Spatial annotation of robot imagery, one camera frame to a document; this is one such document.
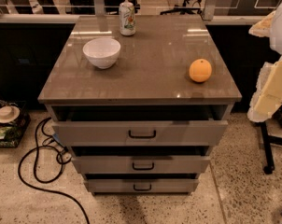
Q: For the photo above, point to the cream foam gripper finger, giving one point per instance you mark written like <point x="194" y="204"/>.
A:
<point x="268" y="95"/>

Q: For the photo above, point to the grey top drawer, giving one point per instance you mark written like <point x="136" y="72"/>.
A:
<point x="140" y="133"/>

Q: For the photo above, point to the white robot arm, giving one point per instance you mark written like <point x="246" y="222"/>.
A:
<point x="268" y="95"/>

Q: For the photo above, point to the grey drawer cabinet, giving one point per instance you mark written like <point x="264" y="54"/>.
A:
<point x="149" y="82"/>

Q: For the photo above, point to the grey bottom drawer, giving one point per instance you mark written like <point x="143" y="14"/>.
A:
<point x="141" y="185"/>

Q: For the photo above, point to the orange fruit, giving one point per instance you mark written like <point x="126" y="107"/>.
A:
<point x="200" y="70"/>

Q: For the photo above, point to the black stand leg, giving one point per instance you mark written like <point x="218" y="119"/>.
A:
<point x="267" y="141"/>

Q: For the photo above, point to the white ceramic bowl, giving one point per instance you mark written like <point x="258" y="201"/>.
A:
<point x="102" y="52"/>

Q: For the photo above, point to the tan toy hat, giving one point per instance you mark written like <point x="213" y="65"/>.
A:
<point x="8" y="113"/>

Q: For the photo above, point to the dark box of items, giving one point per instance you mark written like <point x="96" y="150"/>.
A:
<point x="12" y="133"/>

